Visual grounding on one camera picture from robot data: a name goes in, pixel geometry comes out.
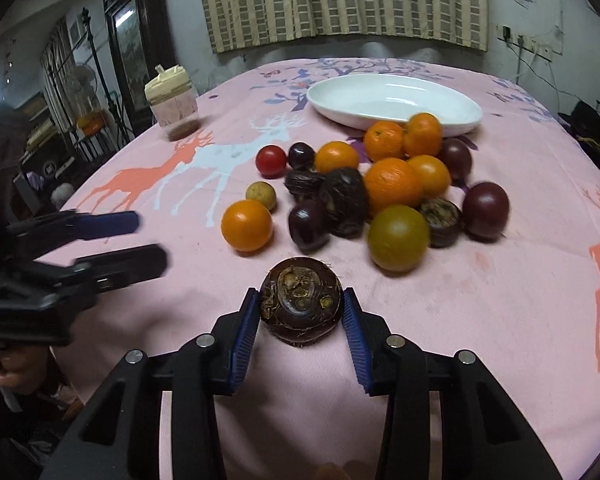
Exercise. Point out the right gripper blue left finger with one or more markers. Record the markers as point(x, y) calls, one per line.
point(235, 334)

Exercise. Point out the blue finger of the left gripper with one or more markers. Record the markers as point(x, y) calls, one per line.
point(65, 227)
point(125, 267)

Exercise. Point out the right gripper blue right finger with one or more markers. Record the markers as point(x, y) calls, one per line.
point(366, 336)

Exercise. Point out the green orange round fruit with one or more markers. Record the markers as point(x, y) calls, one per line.
point(398, 237)

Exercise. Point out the dark purple small plum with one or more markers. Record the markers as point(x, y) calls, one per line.
point(307, 225)

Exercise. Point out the orange round tomato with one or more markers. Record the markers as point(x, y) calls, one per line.
point(247, 226)

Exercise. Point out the large orange mandarin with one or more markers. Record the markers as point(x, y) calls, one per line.
point(392, 181)

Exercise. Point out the small yellow green fruit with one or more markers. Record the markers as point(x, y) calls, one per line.
point(263, 193)

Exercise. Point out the small orange tomato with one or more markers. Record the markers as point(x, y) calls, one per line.
point(335, 155)

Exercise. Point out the dark purple round plum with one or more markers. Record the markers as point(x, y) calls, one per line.
point(485, 211)

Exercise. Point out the red cherry tomato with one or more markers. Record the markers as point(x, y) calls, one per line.
point(271, 161)

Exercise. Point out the orange yellow round fruit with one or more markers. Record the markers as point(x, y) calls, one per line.
point(435, 177)

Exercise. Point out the dark cherry with stem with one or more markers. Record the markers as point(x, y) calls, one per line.
point(301, 156)

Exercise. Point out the standing fan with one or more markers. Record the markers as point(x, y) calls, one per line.
point(81, 85)

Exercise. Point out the pink deer print tablecloth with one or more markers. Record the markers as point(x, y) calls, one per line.
point(527, 303)

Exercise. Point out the cream lidded drink cup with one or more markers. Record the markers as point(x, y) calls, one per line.
point(172, 98)

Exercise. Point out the white oval plate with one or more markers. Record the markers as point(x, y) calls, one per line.
point(357, 101)

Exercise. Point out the dark framed mirror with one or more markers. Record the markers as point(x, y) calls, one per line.
point(139, 40)

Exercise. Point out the beige checked curtain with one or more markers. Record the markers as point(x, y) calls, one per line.
point(242, 24)

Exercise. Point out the wall power strip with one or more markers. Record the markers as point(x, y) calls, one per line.
point(520, 42)

